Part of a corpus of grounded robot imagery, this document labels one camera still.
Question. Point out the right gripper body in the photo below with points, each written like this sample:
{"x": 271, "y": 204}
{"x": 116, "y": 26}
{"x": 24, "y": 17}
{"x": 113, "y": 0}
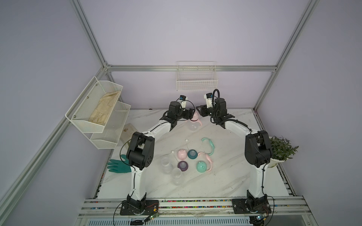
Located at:
{"x": 206, "y": 111}

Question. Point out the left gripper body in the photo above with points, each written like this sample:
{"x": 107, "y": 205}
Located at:
{"x": 186, "y": 114}

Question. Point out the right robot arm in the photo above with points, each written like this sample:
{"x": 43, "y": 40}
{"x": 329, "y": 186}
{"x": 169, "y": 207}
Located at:
{"x": 258, "y": 149}

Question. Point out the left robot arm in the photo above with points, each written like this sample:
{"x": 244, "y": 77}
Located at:
{"x": 142, "y": 145}

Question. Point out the teal nipple collar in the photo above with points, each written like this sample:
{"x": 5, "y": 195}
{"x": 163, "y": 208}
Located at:
{"x": 192, "y": 154}

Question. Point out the pink bottle cap centre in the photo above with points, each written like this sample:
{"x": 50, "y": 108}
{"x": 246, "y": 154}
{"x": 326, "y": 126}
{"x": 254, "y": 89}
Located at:
{"x": 182, "y": 154}

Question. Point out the purple nipple collar front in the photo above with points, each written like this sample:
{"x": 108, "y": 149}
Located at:
{"x": 183, "y": 166}

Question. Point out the teal bottle cap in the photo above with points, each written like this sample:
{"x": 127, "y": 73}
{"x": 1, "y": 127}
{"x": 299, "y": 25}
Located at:
{"x": 201, "y": 167}

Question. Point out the beige glove on table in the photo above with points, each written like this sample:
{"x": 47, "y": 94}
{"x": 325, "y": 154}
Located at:
{"x": 127, "y": 133}

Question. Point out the white mesh lower shelf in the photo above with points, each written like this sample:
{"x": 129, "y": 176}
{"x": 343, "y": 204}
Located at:
{"x": 109, "y": 138}

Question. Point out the white mesh shelf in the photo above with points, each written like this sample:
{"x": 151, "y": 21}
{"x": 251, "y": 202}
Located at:
{"x": 82, "y": 109}
{"x": 109, "y": 138}

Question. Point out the potted green plant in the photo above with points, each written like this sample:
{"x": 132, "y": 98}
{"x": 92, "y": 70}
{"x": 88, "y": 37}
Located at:
{"x": 282, "y": 150}

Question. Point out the beige cloth glove in shelf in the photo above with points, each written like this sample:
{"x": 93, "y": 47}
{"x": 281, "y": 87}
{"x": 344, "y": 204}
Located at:
{"x": 104, "y": 108}

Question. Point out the green rubber glove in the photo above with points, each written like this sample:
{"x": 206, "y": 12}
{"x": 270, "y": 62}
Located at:
{"x": 119, "y": 166}

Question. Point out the white mesh upper shelf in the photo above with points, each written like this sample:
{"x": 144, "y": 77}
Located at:
{"x": 82, "y": 109}

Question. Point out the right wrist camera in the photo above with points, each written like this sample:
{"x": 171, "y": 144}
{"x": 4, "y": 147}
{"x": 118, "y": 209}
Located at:
{"x": 209, "y": 100}

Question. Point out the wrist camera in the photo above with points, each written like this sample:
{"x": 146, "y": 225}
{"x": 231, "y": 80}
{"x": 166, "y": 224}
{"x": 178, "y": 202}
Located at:
{"x": 209, "y": 100}
{"x": 183, "y": 101}

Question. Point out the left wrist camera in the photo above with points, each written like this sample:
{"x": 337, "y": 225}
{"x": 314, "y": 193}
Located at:
{"x": 183, "y": 101}

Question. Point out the white wire wall basket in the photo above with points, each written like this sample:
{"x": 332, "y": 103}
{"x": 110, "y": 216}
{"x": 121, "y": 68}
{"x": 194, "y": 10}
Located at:
{"x": 196, "y": 75}

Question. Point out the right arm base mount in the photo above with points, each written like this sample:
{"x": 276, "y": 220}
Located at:
{"x": 250, "y": 204}

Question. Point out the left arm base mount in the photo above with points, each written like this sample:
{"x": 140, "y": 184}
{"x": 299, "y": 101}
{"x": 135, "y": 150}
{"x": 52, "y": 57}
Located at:
{"x": 144, "y": 206}

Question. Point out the aluminium front rail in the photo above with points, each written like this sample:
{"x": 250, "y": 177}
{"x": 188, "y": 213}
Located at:
{"x": 195, "y": 207}

